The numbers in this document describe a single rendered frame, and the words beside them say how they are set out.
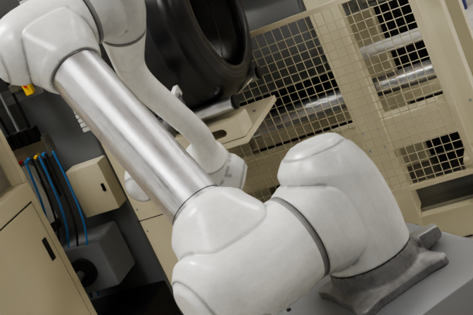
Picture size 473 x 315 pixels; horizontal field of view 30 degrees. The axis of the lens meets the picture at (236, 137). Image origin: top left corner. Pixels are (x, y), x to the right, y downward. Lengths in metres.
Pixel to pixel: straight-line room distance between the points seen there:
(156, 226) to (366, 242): 1.49
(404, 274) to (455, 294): 0.10
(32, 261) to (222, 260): 1.42
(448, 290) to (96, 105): 0.66
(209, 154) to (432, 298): 0.80
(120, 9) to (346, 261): 0.65
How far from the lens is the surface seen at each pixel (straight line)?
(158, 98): 1.93
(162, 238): 2.85
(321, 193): 1.39
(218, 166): 2.07
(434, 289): 1.44
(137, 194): 2.11
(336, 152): 1.41
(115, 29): 1.72
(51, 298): 2.73
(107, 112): 1.53
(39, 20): 1.64
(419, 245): 1.54
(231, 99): 2.51
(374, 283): 1.46
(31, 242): 2.72
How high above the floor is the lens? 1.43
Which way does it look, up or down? 14 degrees down
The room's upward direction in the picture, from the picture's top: 24 degrees counter-clockwise
